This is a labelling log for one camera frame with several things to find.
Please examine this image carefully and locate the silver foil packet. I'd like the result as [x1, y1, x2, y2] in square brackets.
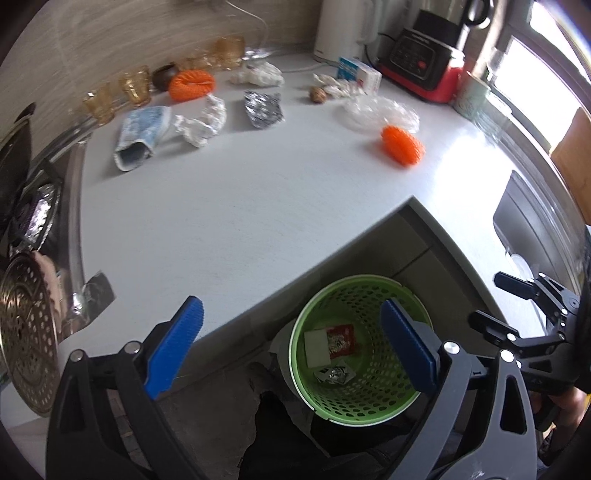
[243, 90, 284, 129]

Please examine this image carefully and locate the white cable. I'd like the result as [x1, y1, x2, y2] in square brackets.
[226, 0, 317, 73]

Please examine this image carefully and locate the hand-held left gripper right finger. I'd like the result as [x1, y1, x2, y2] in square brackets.
[379, 298, 540, 480]

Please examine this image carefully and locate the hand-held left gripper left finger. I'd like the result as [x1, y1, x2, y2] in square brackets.
[46, 295, 206, 480]

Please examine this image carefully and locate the white electric kettle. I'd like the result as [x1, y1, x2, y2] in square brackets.
[313, 0, 386, 65]

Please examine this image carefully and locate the window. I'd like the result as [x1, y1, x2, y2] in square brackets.
[489, 0, 591, 155]

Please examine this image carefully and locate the small crumpled foil wrapper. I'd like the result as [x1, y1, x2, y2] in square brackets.
[315, 364, 354, 385]

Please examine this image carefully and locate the perforated metal plate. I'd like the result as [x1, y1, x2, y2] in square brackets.
[0, 253, 63, 416]

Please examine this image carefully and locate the white plastic wrap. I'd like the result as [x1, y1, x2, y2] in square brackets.
[229, 62, 284, 88]

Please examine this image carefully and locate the black countertop appliance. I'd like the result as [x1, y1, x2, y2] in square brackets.
[492, 170, 583, 287]

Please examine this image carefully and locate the foil burner liner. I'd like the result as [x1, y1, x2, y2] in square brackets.
[14, 182, 63, 250]

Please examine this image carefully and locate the wooden board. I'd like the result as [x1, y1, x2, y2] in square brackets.
[551, 108, 591, 204]

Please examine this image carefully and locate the orange foam net ring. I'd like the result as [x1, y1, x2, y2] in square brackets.
[168, 69, 217, 102]

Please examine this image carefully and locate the clear plastic bag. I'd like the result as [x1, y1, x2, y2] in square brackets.
[344, 96, 421, 132]

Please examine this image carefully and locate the crumpled clear wrapper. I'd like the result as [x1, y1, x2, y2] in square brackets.
[313, 73, 365, 99]

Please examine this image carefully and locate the red snack packet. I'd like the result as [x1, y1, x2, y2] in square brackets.
[325, 324, 356, 359]

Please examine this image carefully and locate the amber glass cup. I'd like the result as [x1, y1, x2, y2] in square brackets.
[185, 54, 218, 72]
[83, 85, 116, 125]
[215, 36, 246, 70]
[117, 66, 152, 104]

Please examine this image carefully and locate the white flat pad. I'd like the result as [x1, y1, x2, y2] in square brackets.
[305, 329, 331, 368]

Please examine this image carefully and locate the black gas stove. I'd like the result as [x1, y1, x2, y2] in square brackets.
[0, 104, 84, 259]

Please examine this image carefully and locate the green perforated basket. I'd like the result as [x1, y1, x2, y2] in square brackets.
[288, 275, 435, 424]

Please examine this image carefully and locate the blue patterned packet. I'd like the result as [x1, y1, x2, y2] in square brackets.
[113, 105, 172, 172]

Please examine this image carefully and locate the white and blue box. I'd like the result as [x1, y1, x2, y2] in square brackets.
[336, 56, 383, 93]

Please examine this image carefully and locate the person's right hand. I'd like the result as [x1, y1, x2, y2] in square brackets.
[551, 387, 587, 430]

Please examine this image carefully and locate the mint green cup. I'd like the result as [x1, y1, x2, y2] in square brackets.
[455, 71, 490, 118]

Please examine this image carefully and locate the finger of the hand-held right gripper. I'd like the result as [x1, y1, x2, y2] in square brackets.
[493, 271, 581, 324]
[468, 310, 568, 370]

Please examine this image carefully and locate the red and black blender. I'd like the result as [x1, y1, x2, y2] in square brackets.
[374, 0, 491, 103]

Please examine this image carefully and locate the dark brown bowl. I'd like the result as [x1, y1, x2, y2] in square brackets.
[152, 63, 178, 90]

